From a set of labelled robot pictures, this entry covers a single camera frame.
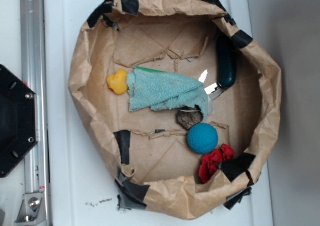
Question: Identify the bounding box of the light blue terry cloth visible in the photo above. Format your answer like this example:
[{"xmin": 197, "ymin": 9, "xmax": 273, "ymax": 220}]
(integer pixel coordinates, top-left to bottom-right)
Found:
[{"xmin": 126, "ymin": 69, "xmax": 208, "ymax": 115}]

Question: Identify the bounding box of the brown paper bag bin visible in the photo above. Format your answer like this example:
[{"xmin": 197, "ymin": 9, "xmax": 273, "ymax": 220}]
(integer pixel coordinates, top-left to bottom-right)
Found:
[{"xmin": 68, "ymin": 0, "xmax": 282, "ymax": 220}]

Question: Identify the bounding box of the brown grey rock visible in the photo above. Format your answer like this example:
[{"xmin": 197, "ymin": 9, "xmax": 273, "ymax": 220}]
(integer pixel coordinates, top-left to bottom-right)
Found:
[{"xmin": 175, "ymin": 110, "xmax": 203, "ymax": 130}]

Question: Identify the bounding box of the green flat object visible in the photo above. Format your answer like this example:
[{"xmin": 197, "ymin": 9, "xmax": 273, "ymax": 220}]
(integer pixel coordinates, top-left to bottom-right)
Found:
[{"xmin": 134, "ymin": 66, "xmax": 165, "ymax": 73}]

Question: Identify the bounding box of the yellow rubber duck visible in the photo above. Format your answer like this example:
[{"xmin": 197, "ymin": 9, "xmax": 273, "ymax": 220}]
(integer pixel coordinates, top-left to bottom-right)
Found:
[{"xmin": 106, "ymin": 68, "xmax": 129, "ymax": 95}]

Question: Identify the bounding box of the blue foam ball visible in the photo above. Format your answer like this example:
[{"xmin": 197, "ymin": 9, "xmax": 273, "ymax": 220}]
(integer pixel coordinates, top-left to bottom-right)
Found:
[{"xmin": 186, "ymin": 122, "xmax": 219, "ymax": 154}]

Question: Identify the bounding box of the red crumpled paper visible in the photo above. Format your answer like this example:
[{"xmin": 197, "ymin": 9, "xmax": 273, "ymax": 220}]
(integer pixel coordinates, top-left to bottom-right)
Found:
[{"xmin": 198, "ymin": 143, "xmax": 234, "ymax": 184}]

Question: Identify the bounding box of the dark green multi-tool knife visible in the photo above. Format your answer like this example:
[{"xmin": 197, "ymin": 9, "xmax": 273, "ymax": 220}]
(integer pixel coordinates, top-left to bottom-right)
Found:
[{"xmin": 203, "ymin": 35, "xmax": 237, "ymax": 116}]

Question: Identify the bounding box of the white tray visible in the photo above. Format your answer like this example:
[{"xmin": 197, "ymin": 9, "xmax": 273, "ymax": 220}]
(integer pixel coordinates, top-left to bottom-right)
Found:
[{"xmin": 44, "ymin": 0, "xmax": 273, "ymax": 226}]

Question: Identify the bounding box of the aluminium extrusion rail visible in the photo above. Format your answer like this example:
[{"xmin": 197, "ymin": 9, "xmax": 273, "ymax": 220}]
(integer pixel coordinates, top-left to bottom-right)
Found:
[{"xmin": 20, "ymin": 0, "xmax": 52, "ymax": 226}]

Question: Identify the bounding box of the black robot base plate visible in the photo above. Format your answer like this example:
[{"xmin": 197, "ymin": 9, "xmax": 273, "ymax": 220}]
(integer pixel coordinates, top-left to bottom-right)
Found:
[{"xmin": 0, "ymin": 65, "xmax": 38, "ymax": 178}]

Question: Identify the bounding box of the metal corner bracket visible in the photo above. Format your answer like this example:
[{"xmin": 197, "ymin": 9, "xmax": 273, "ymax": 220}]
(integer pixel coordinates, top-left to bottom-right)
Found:
[{"xmin": 14, "ymin": 192, "xmax": 46, "ymax": 226}]

